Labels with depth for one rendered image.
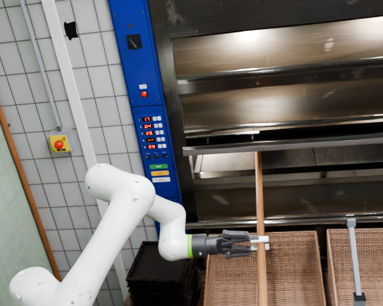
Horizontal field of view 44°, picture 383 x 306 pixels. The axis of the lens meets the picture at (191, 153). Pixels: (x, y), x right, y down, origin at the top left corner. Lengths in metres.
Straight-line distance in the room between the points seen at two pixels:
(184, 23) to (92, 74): 0.49
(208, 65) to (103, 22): 0.49
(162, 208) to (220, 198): 0.66
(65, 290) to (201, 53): 1.16
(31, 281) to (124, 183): 0.40
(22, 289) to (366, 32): 1.60
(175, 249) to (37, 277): 0.56
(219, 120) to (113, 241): 0.94
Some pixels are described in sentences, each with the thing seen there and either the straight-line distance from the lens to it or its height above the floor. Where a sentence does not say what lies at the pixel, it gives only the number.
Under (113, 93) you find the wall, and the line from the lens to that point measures 2.24.
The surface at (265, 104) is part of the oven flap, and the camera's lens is 2.17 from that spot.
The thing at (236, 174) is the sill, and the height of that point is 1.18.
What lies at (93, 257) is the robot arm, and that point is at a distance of 1.45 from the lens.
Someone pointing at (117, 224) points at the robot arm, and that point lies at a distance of 1.46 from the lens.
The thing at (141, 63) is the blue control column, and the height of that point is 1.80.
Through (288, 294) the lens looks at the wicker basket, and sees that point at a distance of 2.54.
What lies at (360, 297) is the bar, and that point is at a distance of 2.03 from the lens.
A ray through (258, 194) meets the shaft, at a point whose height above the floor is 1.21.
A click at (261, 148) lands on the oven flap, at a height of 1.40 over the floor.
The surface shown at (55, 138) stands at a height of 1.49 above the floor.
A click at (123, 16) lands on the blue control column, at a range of 2.09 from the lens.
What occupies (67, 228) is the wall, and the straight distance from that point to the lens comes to 2.74.
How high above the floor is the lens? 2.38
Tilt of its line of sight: 27 degrees down
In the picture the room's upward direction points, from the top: 9 degrees counter-clockwise
